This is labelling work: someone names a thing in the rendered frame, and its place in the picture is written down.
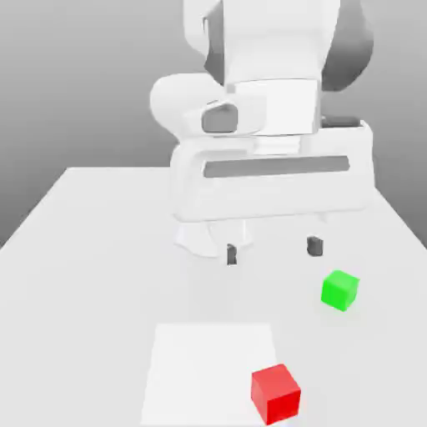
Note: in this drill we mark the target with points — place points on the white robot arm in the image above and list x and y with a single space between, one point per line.
270 50

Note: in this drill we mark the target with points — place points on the small green cube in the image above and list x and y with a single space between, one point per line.
338 290

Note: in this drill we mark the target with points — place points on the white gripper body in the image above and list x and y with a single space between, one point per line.
273 193

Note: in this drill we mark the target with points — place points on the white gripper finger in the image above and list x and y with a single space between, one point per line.
314 247
231 255

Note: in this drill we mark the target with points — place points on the small red cube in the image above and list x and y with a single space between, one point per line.
275 393

